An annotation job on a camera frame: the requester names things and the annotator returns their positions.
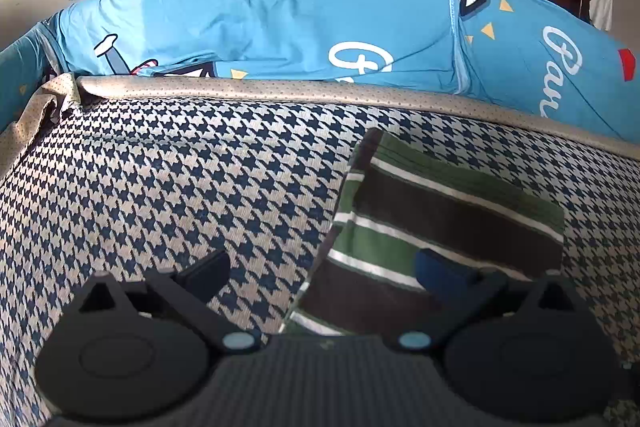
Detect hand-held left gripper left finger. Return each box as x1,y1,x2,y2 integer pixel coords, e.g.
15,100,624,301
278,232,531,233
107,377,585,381
77,249,262,354

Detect white cloth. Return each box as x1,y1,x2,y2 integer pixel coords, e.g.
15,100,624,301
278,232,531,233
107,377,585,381
589,0,615,31

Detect green brown striped T-shirt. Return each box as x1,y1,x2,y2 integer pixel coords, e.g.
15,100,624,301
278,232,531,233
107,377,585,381
279,128,567,338

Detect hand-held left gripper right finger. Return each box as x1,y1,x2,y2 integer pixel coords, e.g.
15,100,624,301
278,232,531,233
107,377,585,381
398,249,577,354

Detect houndstooth woven bed mat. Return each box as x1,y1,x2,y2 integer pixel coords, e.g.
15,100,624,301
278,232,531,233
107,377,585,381
0,97,640,427

